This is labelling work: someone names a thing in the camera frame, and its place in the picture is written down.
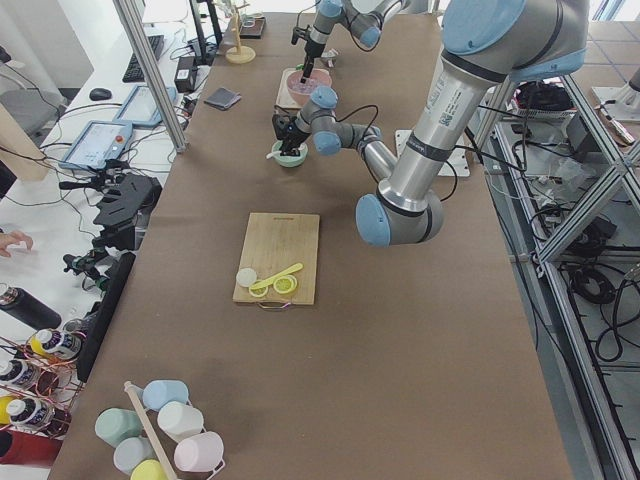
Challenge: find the grey cup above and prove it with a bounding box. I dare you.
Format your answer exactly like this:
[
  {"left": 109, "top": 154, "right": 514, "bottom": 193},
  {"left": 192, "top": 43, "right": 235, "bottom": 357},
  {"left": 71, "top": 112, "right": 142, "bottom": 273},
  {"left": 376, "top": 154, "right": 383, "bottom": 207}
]
[{"left": 113, "top": 437, "right": 156, "bottom": 475}]

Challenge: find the mint green bowl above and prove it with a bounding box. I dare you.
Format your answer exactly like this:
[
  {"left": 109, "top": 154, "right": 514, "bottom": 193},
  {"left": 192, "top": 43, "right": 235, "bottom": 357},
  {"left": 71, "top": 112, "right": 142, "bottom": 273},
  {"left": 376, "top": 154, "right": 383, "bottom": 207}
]
[{"left": 271, "top": 141, "right": 308, "bottom": 168}]

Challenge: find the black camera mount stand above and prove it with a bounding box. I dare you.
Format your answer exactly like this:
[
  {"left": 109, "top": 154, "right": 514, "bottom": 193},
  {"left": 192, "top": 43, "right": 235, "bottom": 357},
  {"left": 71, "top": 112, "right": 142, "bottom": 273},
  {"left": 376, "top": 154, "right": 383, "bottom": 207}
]
[{"left": 59, "top": 170, "right": 162, "bottom": 251}]

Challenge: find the lemon slice near bun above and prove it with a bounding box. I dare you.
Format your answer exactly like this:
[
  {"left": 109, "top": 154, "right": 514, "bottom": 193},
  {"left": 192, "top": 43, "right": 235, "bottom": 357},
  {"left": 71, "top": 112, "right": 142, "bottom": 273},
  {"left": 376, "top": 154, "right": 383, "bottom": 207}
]
[{"left": 248, "top": 280, "right": 270, "bottom": 298}]

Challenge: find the white wire cup rack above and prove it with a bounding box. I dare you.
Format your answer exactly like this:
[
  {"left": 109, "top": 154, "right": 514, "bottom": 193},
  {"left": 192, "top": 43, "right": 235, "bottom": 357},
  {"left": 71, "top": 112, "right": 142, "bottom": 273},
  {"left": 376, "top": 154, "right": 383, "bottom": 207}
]
[{"left": 128, "top": 392, "right": 226, "bottom": 479}]

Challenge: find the black foam bar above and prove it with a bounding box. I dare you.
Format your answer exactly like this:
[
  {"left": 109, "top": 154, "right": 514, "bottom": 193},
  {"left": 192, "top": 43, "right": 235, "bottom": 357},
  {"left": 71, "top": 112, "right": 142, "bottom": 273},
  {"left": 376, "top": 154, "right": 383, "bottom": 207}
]
[{"left": 76, "top": 253, "right": 136, "bottom": 383}]

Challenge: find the pink bowl of ice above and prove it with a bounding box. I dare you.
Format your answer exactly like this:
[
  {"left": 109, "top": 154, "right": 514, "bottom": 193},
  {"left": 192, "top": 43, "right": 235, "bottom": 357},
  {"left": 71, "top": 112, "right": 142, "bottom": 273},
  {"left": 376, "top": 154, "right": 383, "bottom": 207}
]
[{"left": 287, "top": 68, "right": 332, "bottom": 106}]

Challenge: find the cream serving tray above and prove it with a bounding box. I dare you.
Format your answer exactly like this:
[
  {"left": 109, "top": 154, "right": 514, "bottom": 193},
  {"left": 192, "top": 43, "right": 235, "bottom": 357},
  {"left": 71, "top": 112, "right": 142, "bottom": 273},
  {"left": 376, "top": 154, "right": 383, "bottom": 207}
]
[{"left": 275, "top": 68, "right": 301, "bottom": 110}]

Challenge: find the teach pendant tablet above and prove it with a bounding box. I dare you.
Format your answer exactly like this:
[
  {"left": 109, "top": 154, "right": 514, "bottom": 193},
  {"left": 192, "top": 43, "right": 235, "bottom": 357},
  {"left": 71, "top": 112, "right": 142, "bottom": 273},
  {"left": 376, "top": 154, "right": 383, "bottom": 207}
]
[
  {"left": 59, "top": 120, "right": 133, "bottom": 171},
  {"left": 113, "top": 85, "right": 162, "bottom": 129}
]

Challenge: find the yellow plastic knife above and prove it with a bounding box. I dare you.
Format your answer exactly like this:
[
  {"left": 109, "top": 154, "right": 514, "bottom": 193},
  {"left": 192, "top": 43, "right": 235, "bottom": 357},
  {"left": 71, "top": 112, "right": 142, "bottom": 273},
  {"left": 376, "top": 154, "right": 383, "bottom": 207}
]
[{"left": 249, "top": 262, "right": 304, "bottom": 290}]

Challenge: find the black keyboard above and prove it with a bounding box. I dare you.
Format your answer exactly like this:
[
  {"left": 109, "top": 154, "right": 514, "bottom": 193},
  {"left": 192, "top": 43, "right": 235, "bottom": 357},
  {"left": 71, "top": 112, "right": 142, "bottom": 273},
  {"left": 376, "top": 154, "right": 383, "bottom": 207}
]
[{"left": 122, "top": 34, "right": 166, "bottom": 84}]

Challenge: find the pink cup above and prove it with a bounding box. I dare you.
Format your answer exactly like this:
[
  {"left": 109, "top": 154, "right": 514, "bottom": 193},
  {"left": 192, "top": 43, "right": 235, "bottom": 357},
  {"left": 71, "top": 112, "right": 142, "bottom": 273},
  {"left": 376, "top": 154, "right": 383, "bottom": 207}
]
[{"left": 174, "top": 431, "right": 225, "bottom": 472}]

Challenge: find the aluminium frame post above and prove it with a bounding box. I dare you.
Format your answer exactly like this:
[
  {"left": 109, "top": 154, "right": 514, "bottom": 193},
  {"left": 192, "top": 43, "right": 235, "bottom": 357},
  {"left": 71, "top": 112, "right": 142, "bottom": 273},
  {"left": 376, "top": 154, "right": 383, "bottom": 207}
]
[{"left": 112, "top": 0, "right": 187, "bottom": 154}]

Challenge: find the oolong tea bottle near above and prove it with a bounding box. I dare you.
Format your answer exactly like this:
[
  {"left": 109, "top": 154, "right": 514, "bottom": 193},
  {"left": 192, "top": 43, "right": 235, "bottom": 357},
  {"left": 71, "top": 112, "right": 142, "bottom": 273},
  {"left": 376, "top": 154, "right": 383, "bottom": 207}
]
[{"left": 5, "top": 398, "right": 54, "bottom": 431}]

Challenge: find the lemon slice near handle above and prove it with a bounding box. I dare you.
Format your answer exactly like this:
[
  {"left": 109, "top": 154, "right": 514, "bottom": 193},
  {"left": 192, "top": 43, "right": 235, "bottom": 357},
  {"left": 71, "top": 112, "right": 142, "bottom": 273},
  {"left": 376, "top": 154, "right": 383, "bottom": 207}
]
[{"left": 273, "top": 274, "right": 298, "bottom": 295}]

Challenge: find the mint green cup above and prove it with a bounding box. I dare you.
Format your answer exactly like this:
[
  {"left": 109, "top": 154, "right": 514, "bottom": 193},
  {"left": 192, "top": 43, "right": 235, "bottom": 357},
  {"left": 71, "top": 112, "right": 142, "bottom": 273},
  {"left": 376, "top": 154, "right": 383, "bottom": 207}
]
[{"left": 94, "top": 408, "right": 143, "bottom": 448}]

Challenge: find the near teach pendant tablet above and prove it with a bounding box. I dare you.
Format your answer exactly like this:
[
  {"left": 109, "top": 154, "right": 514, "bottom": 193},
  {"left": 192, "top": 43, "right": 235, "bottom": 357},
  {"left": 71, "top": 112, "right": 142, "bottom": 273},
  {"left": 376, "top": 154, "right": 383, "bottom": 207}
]
[{"left": 59, "top": 120, "right": 133, "bottom": 171}]

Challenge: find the wooden mug tree stand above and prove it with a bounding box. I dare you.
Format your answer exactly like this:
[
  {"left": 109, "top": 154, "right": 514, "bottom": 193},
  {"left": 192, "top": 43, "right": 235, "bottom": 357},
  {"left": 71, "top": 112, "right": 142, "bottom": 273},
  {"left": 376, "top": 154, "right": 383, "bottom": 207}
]
[{"left": 221, "top": 0, "right": 256, "bottom": 65}]

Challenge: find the yellow cup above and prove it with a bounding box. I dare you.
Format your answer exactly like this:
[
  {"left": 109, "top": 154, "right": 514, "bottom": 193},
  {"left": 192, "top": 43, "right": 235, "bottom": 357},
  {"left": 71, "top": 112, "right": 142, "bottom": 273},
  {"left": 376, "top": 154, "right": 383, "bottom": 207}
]
[{"left": 130, "top": 459, "right": 167, "bottom": 480}]

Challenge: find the black computer mouse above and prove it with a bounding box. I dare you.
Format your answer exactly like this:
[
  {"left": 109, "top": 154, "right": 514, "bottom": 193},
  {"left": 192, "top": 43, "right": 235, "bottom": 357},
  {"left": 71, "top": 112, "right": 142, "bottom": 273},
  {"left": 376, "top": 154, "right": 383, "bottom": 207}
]
[{"left": 89, "top": 88, "right": 112, "bottom": 101}]

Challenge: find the light blue cup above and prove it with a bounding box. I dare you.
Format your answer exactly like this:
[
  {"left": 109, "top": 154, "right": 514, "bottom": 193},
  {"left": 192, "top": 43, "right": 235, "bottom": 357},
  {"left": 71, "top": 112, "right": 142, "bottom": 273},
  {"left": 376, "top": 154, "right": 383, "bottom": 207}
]
[{"left": 142, "top": 379, "right": 189, "bottom": 412}]

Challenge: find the seated person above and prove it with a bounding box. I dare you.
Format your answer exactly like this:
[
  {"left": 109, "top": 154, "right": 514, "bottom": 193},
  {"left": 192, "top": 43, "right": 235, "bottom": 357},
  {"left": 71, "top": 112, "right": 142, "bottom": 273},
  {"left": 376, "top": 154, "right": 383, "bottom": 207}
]
[{"left": 0, "top": 230, "right": 33, "bottom": 258}]

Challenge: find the white cup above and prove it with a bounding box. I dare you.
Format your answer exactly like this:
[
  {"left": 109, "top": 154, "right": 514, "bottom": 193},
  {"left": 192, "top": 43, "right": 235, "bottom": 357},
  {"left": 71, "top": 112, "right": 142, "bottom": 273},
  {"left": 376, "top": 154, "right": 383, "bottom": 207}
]
[{"left": 157, "top": 401, "right": 204, "bottom": 442}]

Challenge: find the black thermos bottle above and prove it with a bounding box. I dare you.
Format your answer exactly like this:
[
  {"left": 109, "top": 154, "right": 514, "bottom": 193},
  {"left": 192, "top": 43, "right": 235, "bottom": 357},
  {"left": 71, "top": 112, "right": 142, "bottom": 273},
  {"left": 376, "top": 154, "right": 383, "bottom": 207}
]
[{"left": 1, "top": 286, "right": 62, "bottom": 330}]

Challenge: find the oolong tea bottle far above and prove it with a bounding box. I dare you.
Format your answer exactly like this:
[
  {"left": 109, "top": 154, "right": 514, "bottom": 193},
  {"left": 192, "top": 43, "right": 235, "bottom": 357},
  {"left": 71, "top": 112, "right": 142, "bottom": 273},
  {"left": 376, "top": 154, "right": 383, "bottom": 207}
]
[{"left": 29, "top": 329, "right": 84, "bottom": 361}]

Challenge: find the oolong tea bottle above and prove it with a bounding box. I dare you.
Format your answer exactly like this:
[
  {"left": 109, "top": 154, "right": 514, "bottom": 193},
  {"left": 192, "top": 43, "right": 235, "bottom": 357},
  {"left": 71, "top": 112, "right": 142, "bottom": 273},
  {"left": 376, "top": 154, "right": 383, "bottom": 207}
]
[
  {"left": 29, "top": 329, "right": 84, "bottom": 361},
  {"left": 5, "top": 398, "right": 54, "bottom": 431},
  {"left": 1, "top": 359, "right": 59, "bottom": 394}
]

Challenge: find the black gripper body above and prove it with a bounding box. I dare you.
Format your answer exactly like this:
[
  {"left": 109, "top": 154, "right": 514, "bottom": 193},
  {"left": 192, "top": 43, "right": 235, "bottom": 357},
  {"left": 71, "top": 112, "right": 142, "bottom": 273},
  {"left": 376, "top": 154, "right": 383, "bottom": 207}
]
[
  {"left": 305, "top": 38, "right": 323, "bottom": 63},
  {"left": 280, "top": 121, "right": 310, "bottom": 149}
]

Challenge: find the oolong tea bottle middle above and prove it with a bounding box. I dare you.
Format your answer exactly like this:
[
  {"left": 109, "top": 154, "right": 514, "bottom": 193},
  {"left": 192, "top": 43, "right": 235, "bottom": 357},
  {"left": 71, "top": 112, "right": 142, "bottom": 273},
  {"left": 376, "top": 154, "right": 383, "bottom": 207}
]
[{"left": 1, "top": 359, "right": 59, "bottom": 394}]

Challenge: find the grey folded cloth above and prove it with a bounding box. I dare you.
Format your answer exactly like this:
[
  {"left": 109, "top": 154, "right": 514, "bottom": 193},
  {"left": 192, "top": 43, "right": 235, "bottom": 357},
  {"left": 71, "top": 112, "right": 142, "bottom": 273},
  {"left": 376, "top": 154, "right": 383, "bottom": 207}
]
[{"left": 204, "top": 87, "right": 242, "bottom": 111}]

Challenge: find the copper wire bottle rack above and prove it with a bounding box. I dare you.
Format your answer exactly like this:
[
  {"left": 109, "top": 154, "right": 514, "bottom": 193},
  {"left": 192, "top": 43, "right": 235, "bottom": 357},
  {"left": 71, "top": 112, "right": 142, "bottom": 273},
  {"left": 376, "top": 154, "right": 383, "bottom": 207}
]
[{"left": 1, "top": 331, "right": 86, "bottom": 440}]

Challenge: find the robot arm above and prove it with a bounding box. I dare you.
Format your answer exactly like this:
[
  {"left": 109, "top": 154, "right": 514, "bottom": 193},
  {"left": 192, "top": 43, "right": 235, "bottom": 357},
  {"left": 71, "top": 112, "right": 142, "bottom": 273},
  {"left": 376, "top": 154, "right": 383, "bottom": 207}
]
[
  {"left": 272, "top": 1, "right": 589, "bottom": 247},
  {"left": 291, "top": 0, "right": 440, "bottom": 84}
]

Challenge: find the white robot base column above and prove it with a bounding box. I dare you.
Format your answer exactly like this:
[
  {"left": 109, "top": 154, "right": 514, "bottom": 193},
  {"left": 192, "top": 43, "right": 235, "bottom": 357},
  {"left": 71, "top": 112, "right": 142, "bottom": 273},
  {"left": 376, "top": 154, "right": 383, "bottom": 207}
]
[{"left": 393, "top": 128, "right": 474, "bottom": 178}]

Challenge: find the far teach pendant tablet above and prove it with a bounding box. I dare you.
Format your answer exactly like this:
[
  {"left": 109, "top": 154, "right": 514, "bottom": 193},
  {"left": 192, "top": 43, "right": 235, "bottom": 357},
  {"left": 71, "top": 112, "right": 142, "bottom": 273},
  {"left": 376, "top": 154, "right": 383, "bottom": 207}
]
[{"left": 113, "top": 85, "right": 162, "bottom": 129}]

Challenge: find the wooden cutting board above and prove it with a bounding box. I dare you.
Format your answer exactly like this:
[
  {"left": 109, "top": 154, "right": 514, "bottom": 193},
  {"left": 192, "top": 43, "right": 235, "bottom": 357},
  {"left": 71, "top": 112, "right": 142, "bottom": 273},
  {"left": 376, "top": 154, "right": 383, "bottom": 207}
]
[{"left": 233, "top": 212, "right": 320, "bottom": 306}]

